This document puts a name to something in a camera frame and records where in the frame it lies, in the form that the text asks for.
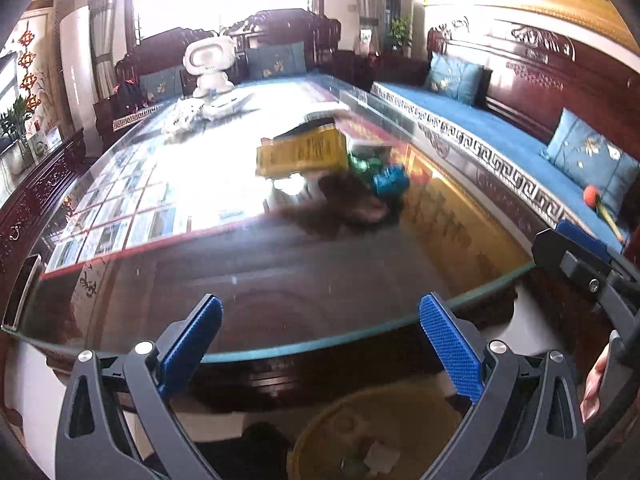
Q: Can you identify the dark wooden glass-topped table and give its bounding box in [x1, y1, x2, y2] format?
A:
[0, 72, 538, 411]

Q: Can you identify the flat black box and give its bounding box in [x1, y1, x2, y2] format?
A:
[272, 117, 337, 142]

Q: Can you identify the green potted plant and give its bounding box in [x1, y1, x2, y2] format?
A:
[387, 14, 414, 57]

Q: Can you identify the teal crumpled wrapper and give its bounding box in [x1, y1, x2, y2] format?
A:
[372, 164, 412, 199]

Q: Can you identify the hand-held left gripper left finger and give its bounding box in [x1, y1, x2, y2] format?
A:
[54, 294, 223, 480]

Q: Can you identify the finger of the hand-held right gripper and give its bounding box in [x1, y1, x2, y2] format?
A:
[556, 220, 640, 281]
[532, 229, 640, 333]

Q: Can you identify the red knot wall hanging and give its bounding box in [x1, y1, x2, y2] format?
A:
[16, 29, 42, 112]

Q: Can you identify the potted bamboo plant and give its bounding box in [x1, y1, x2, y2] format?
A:
[0, 94, 37, 173]

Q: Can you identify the green crumpled wrapper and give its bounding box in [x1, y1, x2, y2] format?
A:
[348, 147, 387, 182]

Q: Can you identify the orange-headed massage hammer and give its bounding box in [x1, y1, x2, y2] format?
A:
[582, 186, 629, 244]

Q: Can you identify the white robot toy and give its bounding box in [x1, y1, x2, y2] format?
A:
[182, 35, 237, 99]

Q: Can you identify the round yellow waste bin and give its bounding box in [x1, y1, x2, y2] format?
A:
[292, 377, 473, 480]

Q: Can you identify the small wooden side table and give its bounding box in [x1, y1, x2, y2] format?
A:
[334, 50, 432, 87]

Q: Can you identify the red flat box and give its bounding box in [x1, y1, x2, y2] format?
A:
[334, 110, 397, 150]

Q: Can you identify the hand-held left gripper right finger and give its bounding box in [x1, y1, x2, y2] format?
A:
[419, 294, 587, 480]

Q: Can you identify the green and white box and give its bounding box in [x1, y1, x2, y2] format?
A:
[30, 127, 64, 162]

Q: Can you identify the long carved wooden sofa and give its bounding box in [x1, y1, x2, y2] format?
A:
[370, 15, 640, 261]

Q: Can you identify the person's right hand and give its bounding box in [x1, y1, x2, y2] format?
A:
[581, 345, 610, 422]

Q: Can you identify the carved wooden armchair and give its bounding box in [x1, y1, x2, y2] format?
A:
[222, 9, 342, 82]
[114, 27, 222, 111]

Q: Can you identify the yellow cardboard box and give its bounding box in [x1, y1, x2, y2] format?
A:
[256, 127, 350, 178]

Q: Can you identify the blue embroidered cushion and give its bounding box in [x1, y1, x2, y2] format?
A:
[545, 108, 640, 217]
[140, 66, 184, 102]
[425, 52, 487, 107]
[246, 42, 308, 81]

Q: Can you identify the dark brown crumpled bag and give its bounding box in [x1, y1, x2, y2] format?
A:
[280, 172, 401, 241]

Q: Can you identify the carved wooden cabinet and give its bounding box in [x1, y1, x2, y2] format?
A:
[0, 127, 90, 283]

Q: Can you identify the white standing air conditioner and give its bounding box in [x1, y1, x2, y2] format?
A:
[60, 5, 97, 132]

